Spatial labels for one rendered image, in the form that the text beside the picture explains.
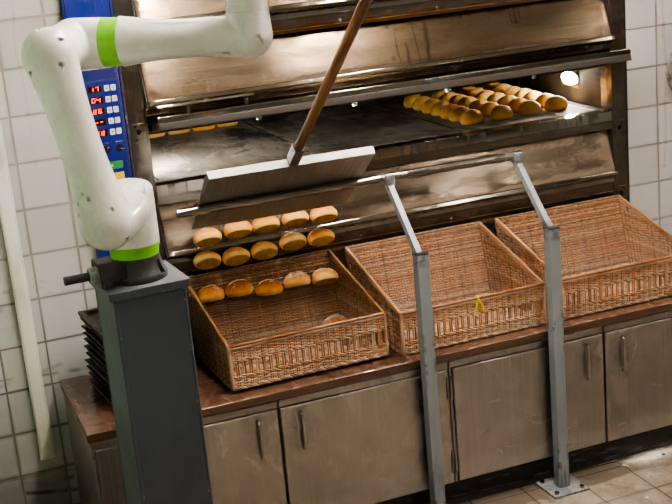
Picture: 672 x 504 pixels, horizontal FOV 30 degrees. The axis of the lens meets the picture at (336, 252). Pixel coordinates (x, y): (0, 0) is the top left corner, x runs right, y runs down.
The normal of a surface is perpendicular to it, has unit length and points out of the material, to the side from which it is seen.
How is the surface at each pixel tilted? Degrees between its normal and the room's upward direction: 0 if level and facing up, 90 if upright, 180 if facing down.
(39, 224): 90
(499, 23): 70
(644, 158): 90
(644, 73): 90
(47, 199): 90
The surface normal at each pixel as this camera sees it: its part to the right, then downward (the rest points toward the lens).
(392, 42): 0.31, -0.11
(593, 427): 0.36, 0.23
